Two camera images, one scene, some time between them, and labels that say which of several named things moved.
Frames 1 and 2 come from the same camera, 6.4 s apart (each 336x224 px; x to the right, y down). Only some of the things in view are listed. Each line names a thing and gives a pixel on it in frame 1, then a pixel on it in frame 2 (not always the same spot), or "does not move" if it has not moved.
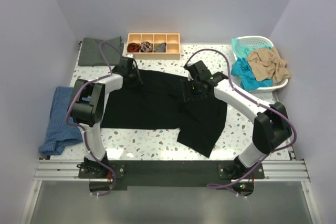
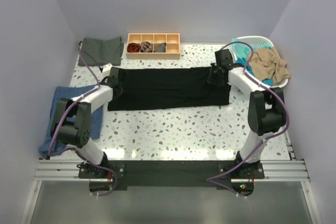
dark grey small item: [161, 48] does not move
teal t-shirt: [241, 68] does not move
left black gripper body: [135, 79] -> [105, 81]
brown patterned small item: [146, 46] does not move
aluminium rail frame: [292, 171] does not move
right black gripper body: [196, 89] -> [214, 77]
